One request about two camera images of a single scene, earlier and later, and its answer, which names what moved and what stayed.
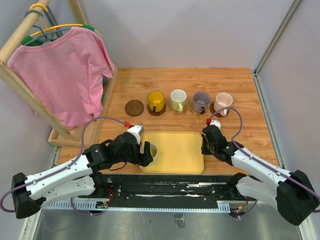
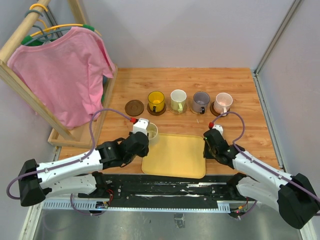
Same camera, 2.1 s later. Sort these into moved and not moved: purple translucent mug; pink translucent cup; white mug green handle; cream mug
Moved: cream mug
Not moved: purple translucent mug; white mug green handle; pink translucent cup
